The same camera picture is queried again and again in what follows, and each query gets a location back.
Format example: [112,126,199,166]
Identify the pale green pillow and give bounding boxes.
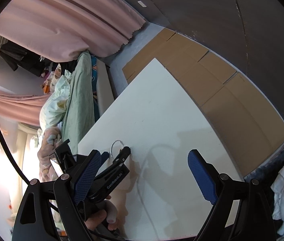
[39,75,71,131]

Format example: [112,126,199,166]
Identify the pink curtain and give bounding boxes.
[0,91,50,126]
[0,0,145,63]

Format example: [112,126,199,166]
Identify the silver ring bangle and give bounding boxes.
[110,139,124,159]

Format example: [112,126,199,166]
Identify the black cable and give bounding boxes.
[0,101,31,184]

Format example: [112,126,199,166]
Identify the flattened brown cardboard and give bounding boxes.
[122,29,284,176]

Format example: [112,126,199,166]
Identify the green bed sheet mattress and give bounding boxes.
[62,51,95,154]

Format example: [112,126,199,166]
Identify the blue denim fabric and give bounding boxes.
[244,147,284,184]

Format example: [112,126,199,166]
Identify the peach fleece blanket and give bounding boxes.
[37,127,62,182]

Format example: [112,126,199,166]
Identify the dark hanging clothes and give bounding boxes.
[0,41,58,77]

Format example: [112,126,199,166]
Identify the lower pink curtain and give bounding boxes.
[0,91,50,126]

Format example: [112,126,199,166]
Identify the person's left hand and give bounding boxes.
[85,195,119,231]

